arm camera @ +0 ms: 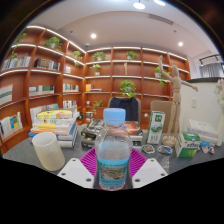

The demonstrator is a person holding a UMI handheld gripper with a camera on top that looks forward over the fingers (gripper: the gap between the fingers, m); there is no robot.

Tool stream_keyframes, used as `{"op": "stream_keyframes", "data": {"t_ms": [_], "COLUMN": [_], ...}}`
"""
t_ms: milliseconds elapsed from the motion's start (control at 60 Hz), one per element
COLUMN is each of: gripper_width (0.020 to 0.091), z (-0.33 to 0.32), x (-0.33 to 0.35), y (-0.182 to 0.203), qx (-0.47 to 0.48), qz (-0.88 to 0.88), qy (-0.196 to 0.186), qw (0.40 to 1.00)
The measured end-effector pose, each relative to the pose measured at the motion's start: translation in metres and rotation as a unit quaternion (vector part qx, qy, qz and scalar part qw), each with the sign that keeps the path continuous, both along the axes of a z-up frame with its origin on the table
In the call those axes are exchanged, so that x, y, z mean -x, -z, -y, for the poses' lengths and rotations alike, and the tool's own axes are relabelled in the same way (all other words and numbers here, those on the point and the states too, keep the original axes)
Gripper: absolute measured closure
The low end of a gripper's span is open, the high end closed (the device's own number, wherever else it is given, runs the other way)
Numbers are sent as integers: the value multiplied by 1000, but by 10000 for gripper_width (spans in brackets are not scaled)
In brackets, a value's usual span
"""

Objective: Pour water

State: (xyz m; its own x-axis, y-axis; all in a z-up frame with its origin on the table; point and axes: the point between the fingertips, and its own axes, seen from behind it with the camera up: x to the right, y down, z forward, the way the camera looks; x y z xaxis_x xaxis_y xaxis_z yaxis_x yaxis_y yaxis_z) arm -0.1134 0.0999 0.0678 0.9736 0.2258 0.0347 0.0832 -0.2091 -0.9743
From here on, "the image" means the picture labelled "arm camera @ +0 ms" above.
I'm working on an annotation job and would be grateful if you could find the small green-white carton box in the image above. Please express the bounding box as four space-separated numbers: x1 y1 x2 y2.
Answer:
174 131 202 159

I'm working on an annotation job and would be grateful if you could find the wooden shelf unit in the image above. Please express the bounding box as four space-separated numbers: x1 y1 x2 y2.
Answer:
0 24 192 151

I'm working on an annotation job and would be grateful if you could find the clear blue-capped water bottle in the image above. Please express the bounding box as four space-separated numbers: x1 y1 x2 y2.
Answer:
94 107 134 192

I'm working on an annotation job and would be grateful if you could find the black office chair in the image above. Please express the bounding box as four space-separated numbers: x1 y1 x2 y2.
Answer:
108 96 140 123

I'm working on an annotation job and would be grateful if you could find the colourful book stack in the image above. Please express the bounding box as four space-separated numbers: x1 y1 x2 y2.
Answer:
28 105 81 149

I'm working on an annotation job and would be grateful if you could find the tall green-white drink carton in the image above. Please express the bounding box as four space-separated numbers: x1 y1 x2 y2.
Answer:
146 110 166 145

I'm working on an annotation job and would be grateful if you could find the wooden artist mannequin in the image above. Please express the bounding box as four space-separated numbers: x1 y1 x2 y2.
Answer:
157 54 199 148

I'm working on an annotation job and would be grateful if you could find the white book stack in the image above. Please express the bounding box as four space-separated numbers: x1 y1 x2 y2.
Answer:
186 119 219 145

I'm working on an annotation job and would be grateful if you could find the brown chair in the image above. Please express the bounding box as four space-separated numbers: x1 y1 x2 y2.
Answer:
149 99 174 129

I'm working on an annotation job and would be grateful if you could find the round-bulb ceiling lamp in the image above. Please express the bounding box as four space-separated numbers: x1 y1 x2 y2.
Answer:
132 0 167 10

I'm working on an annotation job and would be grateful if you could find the small snack packet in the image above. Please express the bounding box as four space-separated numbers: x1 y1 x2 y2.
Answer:
141 143 156 155
200 141 216 155
156 144 173 156

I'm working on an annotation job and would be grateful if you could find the white partition counter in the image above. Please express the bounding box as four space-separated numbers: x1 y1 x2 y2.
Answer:
179 77 224 141

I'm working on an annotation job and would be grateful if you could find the grey window curtain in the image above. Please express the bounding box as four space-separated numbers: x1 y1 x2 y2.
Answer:
199 54 224 79

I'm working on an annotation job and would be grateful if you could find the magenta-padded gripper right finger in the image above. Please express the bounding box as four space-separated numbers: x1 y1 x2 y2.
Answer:
127 148 169 191

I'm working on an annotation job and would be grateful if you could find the dark book stack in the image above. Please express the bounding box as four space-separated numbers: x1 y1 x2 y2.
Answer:
80 118 144 149

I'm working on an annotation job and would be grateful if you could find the cream plastic cup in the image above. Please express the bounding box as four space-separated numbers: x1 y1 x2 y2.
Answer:
31 131 66 172

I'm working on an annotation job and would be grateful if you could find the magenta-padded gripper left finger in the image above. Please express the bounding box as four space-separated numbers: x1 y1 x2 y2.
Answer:
57 148 101 191

